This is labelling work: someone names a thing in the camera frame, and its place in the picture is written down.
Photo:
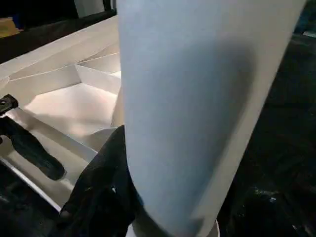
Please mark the white plastic table leg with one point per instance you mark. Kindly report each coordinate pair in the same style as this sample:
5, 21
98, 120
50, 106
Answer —
185, 98

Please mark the yellow cardboard box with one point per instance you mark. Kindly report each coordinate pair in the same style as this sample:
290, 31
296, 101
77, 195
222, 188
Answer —
8, 28

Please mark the black plastic mat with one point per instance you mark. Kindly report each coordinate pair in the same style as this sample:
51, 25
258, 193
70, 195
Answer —
284, 123

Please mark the white plastic table top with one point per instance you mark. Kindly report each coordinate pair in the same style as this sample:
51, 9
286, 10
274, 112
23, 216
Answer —
61, 103

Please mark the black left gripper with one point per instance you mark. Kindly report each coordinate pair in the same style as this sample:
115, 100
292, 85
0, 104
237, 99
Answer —
8, 105

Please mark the white sideboard cabinet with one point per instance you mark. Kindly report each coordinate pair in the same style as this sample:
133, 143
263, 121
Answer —
91, 7

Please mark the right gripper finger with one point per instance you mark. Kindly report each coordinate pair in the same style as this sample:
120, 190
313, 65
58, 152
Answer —
103, 192

